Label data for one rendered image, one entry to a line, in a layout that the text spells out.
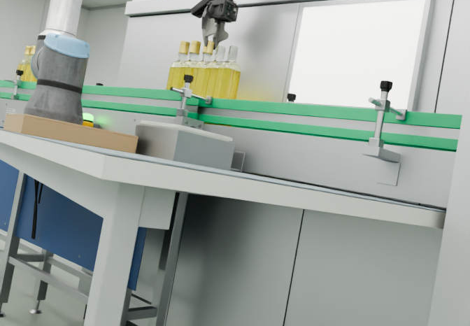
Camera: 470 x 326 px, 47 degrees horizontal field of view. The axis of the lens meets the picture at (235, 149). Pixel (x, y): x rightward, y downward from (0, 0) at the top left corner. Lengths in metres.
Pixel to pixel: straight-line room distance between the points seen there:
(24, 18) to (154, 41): 5.85
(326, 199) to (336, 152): 0.49
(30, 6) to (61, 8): 6.48
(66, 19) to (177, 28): 0.69
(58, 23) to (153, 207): 0.93
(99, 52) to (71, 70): 6.62
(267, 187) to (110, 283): 0.27
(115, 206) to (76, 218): 1.25
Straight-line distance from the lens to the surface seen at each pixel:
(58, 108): 1.42
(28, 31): 8.06
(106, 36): 8.03
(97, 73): 7.98
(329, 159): 1.38
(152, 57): 2.28
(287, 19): 1.80
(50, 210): 2.16
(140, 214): 0.78
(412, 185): 1.28
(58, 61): 1.45
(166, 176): 0.74
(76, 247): 2.00
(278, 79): 1.76
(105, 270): 0.77
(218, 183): 0.77
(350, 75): 1.62
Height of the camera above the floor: 0.76
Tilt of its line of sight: 2 degrees up
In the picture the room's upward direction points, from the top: 10 degrees clockwise
